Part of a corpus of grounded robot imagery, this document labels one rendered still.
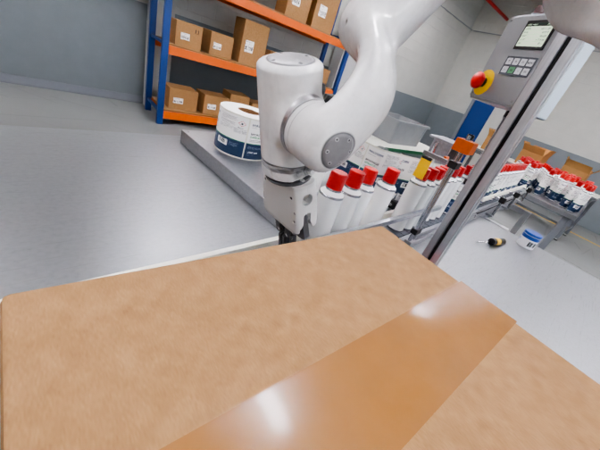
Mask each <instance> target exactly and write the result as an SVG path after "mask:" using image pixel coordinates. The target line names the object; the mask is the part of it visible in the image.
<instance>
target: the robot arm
mask: <svg viewBox="0 0 600 450"><path fill-rule="evenodd" d="M444 2H445V0H351V1H350V2H349V4H348V5H347V6H346V8H345V10H344V11H343V13H342V15H341V18H340V21H339V24H338V35H339V39H340V42H341V44H342V46H343V47H344V48H345V50H346V51H347V52H348V53H349V54H350V56H351V57H352V58H353V59H354V60H355V61H356V65H355V67H354V70H353V72H352V74H351V75H350V77H349V78H348V80H347V81H346V83H345V84H344V85H343V87H342V88H341V89H339V91H338V92H337V93H336V94H335V95H334V96H333V97H332V98H331V99H330V100H329V101H328V102H327V103H325V102H324V99H323V96H322V79H323V64H322V62H321V61H320V60H319V59H317V58H316V57H313V56H311V55H308V54H301V53H292V52H282V53H274V54H267V55H265V56H263V57H261V58H260V59H259V60H258V61H257V63H256V75H257V91H258V107H259V123H260V139H261V156H262V171H263V173H264V175H263V202H264V207H265V209H266V210H267V212H268V213H269V214H271V215H272V216H273V217H274V219H275V221H276V227H277V230H278V231H279V245H282V244H287V243H292V242H296V236H298V237H300V238H301V239H306V238H308V237H309V236H310V233H309V227H308V223H309V224H310V225H311V226H314V225H315V224H316V220H317V190H316V184H315V179H314V177H313V176H312V175H313V174H314V173H315V172H316V171H317V172H328V171H333V170H335V169H336V168H337V167H338V166H340V165H341V164H343V163H344V162H345V161H347V160H348V159H349V158H350V157H351V156H352V155H353V154H354V153H355V152H356V151H357V150H358V149H359V148H360V147H361V146H362V145H363V144H364V142H365V141H366V140H367V139H368V138H369V137H370V136H371V135H372V134H373V133H374V131H375V130H376V129H377V128H378V127H379V125H380V124H381V123H382V122H383V121H384V119H385V118H386V116H387V115H388V112H389V110H390V108H391V105H392V103H393V101H394V97H395V93H396V51H397V50H398V48H399V47H400V46H401V45H402V44H403V43H404V42H405V41H406V40H407V39H408V38H409V37H410V36H411V35H412V34H413V33H414V32H415V31H416V30H417V29H418V28H419V27H420V25H421V24H422V23H423V22H424V21H425V20H427V19H428V17H429V16H430V15H431V14H432V13H433V12H434V11H436V9H437V8H438V7H439V6H440V5H441V4H442V3H444ZM543 8H544V12H545V15H546V18H547V20H548V22H549V23H550V25H551V26H552V27H553V28H554V29H555V30H556V31H557V32H559V33H561V34H563V35H564V36H567V37H571V38H576V39H578V40H581V41H583V42H586V43H589V44H590V45H592V46H594V47H596V48H597V49H598V50H600V0H543Z"/></svg>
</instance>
